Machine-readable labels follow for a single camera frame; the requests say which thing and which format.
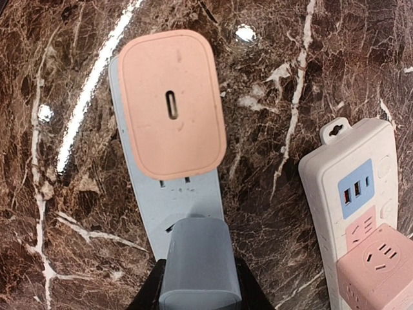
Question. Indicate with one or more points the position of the small blue cube adapter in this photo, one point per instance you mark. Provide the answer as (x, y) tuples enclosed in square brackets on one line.
[(200, 270)]

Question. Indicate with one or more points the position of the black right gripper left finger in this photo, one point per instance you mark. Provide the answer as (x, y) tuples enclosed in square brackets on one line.
[(147, 297)]

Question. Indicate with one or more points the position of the large pink cube adapter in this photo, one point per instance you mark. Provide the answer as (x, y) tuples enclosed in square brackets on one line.
[(377, 273)]

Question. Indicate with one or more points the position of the white multicolour power strip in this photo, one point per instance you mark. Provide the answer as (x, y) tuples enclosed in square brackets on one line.
[(351, 186)]

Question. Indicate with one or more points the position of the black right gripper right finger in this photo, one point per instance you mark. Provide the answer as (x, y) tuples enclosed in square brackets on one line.
[(253, 297)]

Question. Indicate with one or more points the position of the small pink cube adapter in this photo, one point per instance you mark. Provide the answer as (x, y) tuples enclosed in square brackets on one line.
[(172, 104)]

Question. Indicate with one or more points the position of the blue small power strip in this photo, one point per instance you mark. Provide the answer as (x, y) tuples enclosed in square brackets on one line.
[(162, 203)]

